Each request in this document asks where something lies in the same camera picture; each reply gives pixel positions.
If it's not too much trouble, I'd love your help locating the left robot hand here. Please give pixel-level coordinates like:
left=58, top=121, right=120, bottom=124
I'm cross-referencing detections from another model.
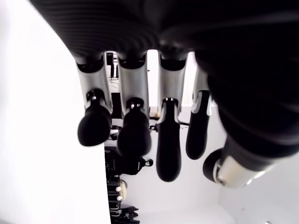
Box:
left=29, top=0, right=299, bottom=189

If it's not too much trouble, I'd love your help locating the beige plush toy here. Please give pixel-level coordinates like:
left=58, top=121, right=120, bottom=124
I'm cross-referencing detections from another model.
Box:
left=116, top=179, right=128, bottom=202

